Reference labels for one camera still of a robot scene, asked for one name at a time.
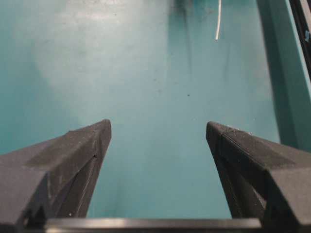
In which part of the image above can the thin white wire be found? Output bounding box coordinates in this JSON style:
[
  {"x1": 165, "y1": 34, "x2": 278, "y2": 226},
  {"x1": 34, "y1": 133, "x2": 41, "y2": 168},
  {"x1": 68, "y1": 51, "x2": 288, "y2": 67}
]
[{"x1": 214, "y1": 0, "x2": 222, "y2": 41}]

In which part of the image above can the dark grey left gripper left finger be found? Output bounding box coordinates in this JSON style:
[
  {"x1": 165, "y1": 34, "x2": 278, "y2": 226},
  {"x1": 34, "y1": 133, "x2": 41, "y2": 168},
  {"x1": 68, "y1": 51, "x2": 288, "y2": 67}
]
[{"x1": 0, "y1": 119, "x2": 111, "y2": 226}]

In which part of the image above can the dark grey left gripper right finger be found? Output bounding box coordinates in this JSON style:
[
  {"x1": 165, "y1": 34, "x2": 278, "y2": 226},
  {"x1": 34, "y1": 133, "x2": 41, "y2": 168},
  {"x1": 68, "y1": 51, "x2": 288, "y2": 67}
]
[{"x1": 206, "y1": 121, "x2": 311, "y2": 230}]

